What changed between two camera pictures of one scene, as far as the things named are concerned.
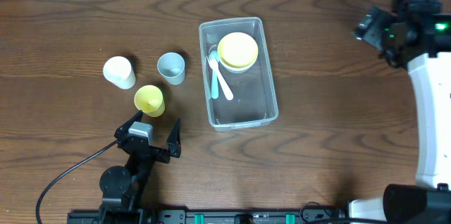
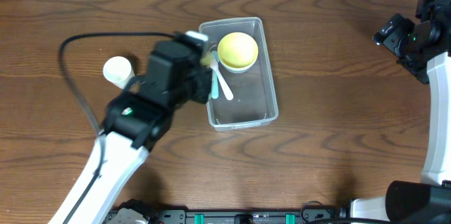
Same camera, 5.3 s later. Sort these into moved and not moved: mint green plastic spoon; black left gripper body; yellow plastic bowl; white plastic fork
Moved: black left gripper body
Not moved: white plastic fork; mint green plastic spoon; yellow plastic bowl
